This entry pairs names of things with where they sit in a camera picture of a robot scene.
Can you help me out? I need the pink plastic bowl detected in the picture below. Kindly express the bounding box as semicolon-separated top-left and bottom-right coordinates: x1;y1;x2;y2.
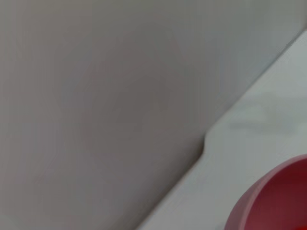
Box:
224;154;307;230

